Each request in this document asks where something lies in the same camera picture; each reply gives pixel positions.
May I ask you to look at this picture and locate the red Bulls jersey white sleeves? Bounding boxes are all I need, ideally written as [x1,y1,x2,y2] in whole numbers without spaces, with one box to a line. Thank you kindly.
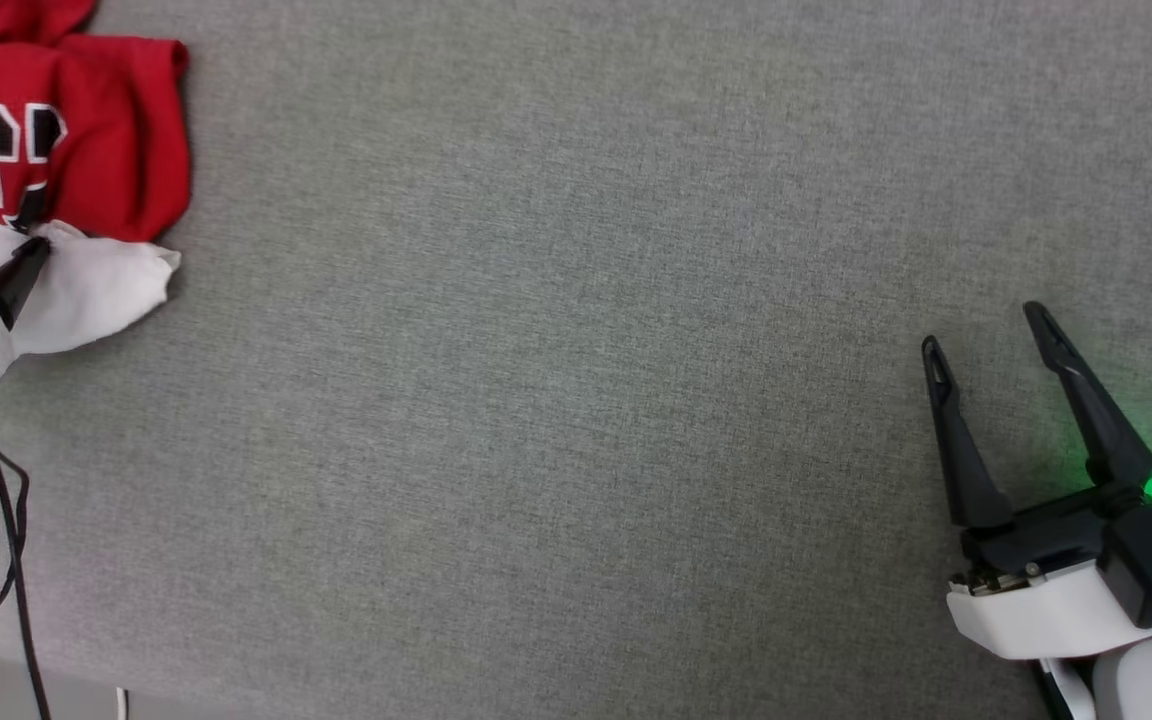
[0,0,190,357]

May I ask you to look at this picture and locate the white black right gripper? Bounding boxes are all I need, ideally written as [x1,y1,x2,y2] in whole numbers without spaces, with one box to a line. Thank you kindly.
[920,300,1152,662]

